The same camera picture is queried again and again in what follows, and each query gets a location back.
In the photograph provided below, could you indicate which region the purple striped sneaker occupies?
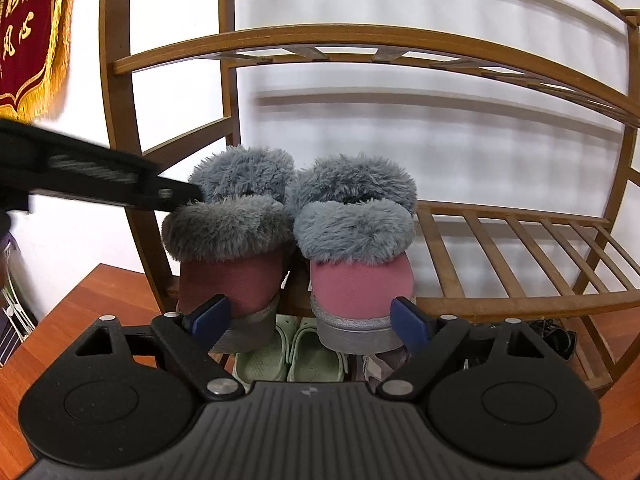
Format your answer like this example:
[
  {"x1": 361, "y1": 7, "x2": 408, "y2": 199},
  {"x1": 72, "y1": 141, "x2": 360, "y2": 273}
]
[{"x1": 359, "y1": 350, "x2": 412, "y2": 386}]

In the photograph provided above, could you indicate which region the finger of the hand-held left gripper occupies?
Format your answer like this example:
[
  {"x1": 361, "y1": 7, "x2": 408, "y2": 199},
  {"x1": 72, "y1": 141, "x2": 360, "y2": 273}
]
[{"x1": 145, "y1": 172, "x2": 205, "y2": 211}]

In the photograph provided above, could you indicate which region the brown wooden shoe rack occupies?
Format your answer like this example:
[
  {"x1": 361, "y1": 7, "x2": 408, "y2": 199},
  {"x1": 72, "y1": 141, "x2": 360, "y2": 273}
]
[{"x1": 99, "y1": 0, "x2": 640, "y2": 393}]

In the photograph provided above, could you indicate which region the red banner with gold fringe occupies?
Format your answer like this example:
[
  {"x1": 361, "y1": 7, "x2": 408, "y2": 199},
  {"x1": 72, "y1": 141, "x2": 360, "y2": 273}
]
[{"x1": 0, "y1": 0, "x2": 90, "y2": 122}]

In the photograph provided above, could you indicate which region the purple cloth bag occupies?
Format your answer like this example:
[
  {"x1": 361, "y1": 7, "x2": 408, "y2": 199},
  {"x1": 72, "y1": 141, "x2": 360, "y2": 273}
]
[{"x1": 0, "y1": 232, "x2": 23, "y2": 291}]

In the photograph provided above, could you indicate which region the black lace-up boot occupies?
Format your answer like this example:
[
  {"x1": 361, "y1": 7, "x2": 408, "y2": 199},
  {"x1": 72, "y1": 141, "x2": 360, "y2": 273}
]
[{"x1": 525, "y1": 319, "x2": 577, "y2": 361}]

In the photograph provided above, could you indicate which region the pink boot with grey fur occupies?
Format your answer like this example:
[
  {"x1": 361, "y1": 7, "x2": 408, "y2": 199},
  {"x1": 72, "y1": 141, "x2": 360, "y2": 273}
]
[
  {"x1": 161, "y1": 145, "x2": 297, "y2": 354},
  {"x1": 286, "y1": 154, "x2": 418, "y2": 353}
]

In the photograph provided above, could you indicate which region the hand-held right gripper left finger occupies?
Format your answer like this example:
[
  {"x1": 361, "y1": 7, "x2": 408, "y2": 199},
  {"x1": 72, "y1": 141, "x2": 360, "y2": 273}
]
[{"x1": 74, "y1": 294, "x2": 241, "y2": 402}]

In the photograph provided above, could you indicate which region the green clog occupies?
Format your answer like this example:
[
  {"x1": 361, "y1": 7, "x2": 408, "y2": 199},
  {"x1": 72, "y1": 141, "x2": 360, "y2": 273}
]
[
  {"x1": 232, "y1": 315, "x2": 291, "y2": 393},
  {"x1": 287, "y1": 317, "x2": 347, "y2": 386}
]

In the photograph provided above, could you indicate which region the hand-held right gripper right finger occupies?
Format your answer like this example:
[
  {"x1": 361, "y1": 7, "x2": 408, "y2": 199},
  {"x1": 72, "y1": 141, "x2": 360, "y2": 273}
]
[{"x1": 375, "y1": 296, "x2": 547, "y2": 402}]

